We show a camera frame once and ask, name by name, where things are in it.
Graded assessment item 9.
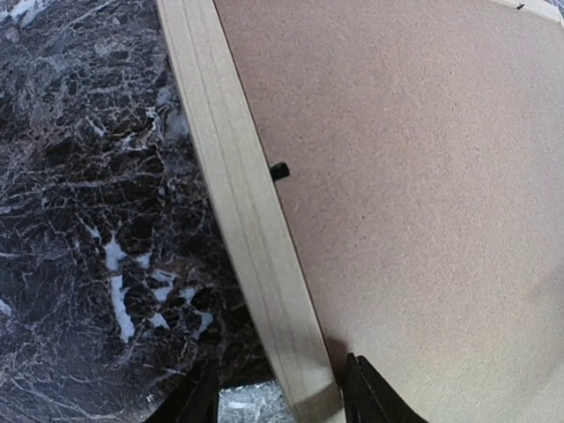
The wooden picture frame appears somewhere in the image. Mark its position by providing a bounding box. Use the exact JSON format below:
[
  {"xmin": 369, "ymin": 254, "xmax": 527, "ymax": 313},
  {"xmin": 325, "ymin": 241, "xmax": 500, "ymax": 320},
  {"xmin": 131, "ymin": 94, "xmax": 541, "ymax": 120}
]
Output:
[{"xmin": 158, "ymin": 1, "xmax": 563, "ymax": 422}]

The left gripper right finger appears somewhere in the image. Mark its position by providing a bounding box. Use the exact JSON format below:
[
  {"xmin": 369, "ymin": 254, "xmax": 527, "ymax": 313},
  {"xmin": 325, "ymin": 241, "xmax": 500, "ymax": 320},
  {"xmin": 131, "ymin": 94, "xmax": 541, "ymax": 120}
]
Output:
[{"xmin": 343, "ymin": 352, "xmax": 427, "ymax": 423}]

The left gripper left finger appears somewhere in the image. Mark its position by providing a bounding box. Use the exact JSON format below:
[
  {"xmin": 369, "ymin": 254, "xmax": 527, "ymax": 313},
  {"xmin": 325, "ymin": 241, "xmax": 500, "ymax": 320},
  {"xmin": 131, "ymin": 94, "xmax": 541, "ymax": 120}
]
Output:
[{"xmin": 145, "ymin": 360, "xmax": 219, "ymax": 423}]

